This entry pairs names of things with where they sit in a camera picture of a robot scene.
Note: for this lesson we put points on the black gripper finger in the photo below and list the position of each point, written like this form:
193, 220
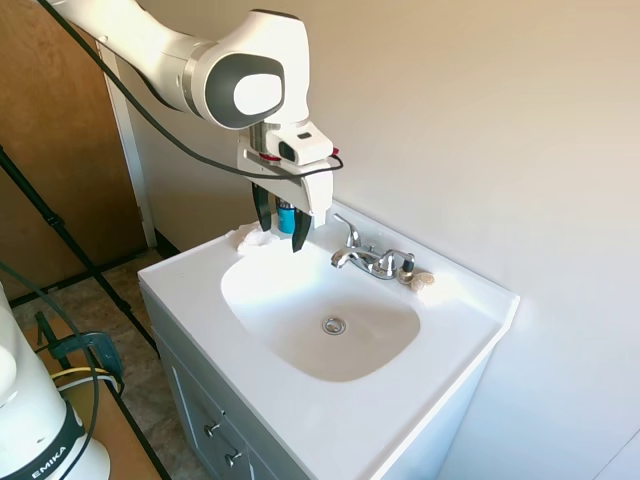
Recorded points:
262, 210
298, 232

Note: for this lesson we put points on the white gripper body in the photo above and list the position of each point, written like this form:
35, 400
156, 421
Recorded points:
314, 192

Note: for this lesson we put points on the white tissue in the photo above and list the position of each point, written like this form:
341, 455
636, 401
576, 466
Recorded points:
252, 237

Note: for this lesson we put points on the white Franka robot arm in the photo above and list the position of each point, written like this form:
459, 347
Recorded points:
150, 50

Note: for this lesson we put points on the blue bottle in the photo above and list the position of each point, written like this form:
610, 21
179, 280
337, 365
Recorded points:
286, 216

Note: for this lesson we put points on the chrome sink faucet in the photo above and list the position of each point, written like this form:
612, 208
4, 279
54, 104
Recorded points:
367, 255

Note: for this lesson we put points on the chrome sink drain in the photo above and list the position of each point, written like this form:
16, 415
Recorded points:
333, 325

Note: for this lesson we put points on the small dark bottle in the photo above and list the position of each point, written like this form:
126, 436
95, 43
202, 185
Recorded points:
406, 270

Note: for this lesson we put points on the white vanity sink top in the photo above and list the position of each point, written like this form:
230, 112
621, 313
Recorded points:
325, 350

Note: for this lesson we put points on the beige seashell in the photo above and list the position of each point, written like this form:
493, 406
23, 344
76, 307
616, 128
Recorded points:
421, 281

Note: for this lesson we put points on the grey vanity cabinet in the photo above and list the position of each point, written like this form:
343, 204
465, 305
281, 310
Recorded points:
220, 400

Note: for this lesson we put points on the metal cabinet knob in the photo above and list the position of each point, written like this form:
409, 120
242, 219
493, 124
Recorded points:
233, 456
214, 427

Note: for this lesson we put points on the brown wooden door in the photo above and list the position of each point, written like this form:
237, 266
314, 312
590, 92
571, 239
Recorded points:
55, 150

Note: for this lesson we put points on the grey metal clamp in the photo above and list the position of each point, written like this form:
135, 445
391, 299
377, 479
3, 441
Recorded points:
80, 347

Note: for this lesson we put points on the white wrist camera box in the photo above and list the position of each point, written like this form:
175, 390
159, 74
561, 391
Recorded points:
300, 145

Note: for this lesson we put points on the white door frame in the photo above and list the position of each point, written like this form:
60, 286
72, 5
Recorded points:
127, 145

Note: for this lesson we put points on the black camera tripod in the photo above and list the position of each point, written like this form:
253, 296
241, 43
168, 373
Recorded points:
65, 250

